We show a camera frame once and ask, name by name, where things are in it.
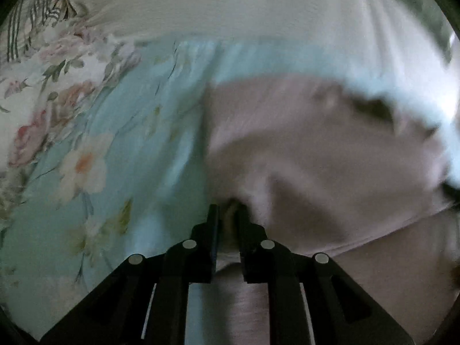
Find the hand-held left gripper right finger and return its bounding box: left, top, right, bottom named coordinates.
left=235, top=204, right=414, bottom=345

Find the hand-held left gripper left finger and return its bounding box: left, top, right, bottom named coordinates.
left=40, top=204, right=220, bottom=345

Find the pale pink small garment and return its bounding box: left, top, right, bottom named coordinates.
left=185, top=77, right=460, bottom=345

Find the light blue floral bedsheet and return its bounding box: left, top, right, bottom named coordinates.
left=0, top=36, right=446, bottom=338

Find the white blanket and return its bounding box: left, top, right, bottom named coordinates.
left=66, top=0, right=460, bottom=123

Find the white floral pillow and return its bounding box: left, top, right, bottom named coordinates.
left=0, top=0, right=141, bottom=173

